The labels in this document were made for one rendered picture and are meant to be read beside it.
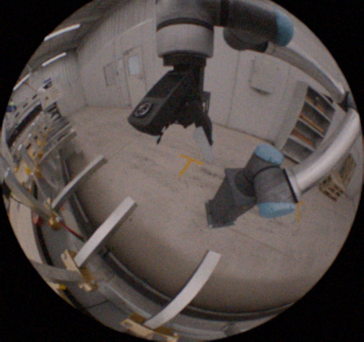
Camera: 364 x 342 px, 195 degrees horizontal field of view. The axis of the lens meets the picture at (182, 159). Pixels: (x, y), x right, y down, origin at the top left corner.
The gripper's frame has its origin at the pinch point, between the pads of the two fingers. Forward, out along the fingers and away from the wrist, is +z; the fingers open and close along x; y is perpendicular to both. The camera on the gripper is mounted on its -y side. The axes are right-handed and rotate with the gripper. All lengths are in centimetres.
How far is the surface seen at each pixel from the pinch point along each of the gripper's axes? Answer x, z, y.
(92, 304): 1, 20, -65
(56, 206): 33, 9, -38
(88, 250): 8.4, 8.9, -33.8
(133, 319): -11.8, 9.1, -42.9
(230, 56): 20, -63, 225
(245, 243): -69, 94, 8
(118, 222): 6.8, 9.4, -20.9
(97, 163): 31.4, 8.1, -12.0
